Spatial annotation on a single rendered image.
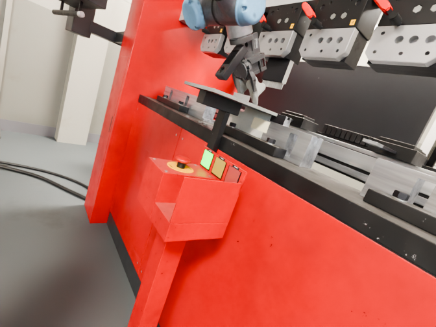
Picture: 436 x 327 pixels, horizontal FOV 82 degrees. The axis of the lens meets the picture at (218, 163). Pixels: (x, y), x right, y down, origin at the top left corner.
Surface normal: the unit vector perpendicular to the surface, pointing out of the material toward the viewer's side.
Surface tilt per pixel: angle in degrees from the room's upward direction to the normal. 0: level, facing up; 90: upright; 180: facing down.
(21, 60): 90
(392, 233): 90
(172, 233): 90
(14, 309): 0
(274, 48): 90
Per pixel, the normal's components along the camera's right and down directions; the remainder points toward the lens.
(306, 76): -0.77, -0.12
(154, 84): 0.55, 0.37
